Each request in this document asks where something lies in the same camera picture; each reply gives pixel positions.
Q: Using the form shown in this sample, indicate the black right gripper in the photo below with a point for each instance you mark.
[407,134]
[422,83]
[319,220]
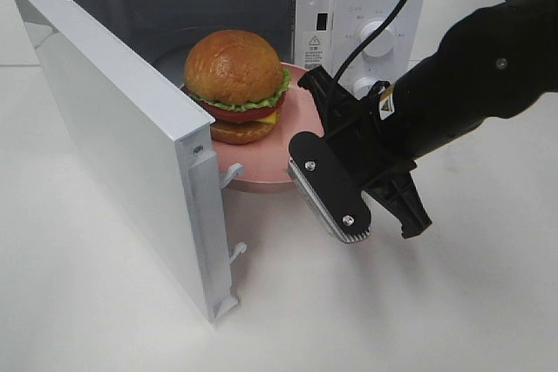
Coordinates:
[351,129]

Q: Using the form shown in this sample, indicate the white microwave knob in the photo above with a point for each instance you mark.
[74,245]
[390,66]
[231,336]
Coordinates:
[382,44]
[362,86]

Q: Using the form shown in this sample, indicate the upper white microwave knob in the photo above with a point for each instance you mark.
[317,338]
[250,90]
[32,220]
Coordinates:
[382,44]

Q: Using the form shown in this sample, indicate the pink round plate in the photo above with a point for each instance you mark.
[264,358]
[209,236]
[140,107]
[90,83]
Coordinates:
[279,145]

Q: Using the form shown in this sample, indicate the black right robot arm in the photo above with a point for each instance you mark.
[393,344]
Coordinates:
[496,62]

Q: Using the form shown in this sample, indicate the white warning label sticker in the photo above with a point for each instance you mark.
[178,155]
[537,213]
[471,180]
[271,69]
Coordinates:
[312,50]

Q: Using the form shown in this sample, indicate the white microwave door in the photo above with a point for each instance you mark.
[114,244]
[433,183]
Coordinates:
[142,136]

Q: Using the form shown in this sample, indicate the lower white microwave knob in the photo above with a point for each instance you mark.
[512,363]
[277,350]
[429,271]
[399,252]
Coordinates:
[362,86]

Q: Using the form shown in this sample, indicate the burger with lettuce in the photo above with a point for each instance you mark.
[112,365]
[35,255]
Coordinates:
[237,77]

